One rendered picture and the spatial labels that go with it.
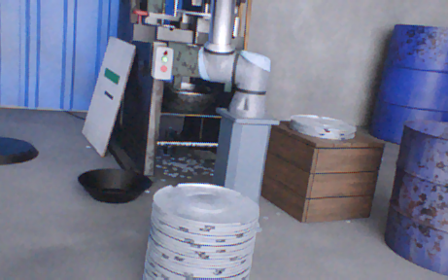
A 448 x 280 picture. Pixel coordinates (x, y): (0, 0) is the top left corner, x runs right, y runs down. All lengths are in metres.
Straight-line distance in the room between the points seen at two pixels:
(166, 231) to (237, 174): 0.64
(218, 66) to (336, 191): 0.77
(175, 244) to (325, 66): 3.30
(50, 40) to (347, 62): 2.38
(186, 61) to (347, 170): 0.88
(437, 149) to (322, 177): 0.46
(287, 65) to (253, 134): 2.40
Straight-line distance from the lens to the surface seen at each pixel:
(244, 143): 1.89
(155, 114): 2.35
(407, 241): 2.11
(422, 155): 2.02
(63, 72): 3.68
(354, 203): 2.36
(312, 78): 4.40
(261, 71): 1.88
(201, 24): 2.49
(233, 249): 1.33
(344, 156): 2.23
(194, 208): 1.36
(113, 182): 2.33
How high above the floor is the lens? 0.80
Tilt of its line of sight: 14 degrees down
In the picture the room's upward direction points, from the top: 8 degrees clockwise
